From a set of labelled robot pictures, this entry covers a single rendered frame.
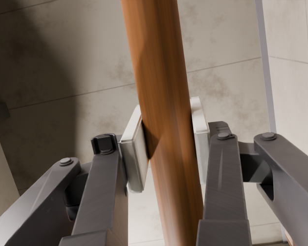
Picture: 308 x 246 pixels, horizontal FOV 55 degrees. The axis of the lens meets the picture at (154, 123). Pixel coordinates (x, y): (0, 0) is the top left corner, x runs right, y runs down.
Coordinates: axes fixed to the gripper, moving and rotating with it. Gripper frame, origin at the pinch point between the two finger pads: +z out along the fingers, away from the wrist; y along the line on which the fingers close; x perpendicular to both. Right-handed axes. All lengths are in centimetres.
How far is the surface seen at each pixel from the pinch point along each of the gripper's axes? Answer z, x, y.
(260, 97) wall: 365, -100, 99
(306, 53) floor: 255, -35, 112
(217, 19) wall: 369, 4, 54
